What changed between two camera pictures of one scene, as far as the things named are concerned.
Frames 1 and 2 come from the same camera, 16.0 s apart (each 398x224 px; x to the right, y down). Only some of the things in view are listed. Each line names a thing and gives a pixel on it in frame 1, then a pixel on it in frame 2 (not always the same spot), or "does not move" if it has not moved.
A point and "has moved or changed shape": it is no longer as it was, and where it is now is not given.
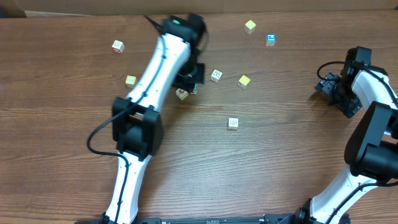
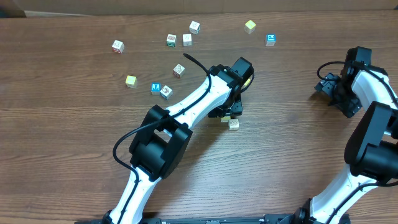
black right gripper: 329,87 does not move
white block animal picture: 182,94 has moved or changed shape
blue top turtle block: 270,40 does not move
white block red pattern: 232,123 does not move
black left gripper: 189,83 to 228,111
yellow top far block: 249,27 does not move
